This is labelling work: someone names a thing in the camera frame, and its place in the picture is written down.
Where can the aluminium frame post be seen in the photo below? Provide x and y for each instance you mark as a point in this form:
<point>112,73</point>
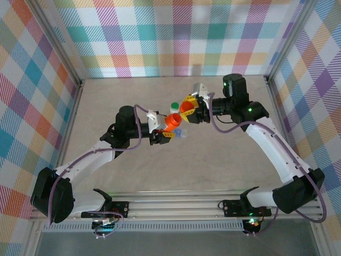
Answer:
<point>290,37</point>
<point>57,42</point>

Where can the aluminium side rail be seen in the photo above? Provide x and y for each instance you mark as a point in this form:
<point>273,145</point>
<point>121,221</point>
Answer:
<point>70,122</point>
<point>283,128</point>

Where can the aluminium corner strut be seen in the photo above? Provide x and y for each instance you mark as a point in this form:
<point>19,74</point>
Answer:
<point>319,237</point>
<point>32,240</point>

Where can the white pill bottle green cap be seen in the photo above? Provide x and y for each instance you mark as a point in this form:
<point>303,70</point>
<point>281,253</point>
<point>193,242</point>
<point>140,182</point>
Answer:
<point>175,106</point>

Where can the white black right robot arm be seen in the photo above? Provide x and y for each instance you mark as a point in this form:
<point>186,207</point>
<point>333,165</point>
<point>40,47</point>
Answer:
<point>277,154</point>

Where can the orange pill bottle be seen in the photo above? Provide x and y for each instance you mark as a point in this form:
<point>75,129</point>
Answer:
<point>171,124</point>

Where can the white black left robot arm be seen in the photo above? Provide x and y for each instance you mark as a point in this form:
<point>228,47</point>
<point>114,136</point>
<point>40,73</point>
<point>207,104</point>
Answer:
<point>88,160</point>

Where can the orange bottle cap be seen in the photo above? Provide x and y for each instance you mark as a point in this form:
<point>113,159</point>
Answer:
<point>187,107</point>

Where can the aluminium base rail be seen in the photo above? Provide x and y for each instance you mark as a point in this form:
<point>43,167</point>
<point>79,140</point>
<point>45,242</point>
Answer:
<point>173,205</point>

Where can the small controller board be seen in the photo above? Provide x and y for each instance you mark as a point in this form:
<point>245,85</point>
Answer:
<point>251,224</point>
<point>104,225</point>

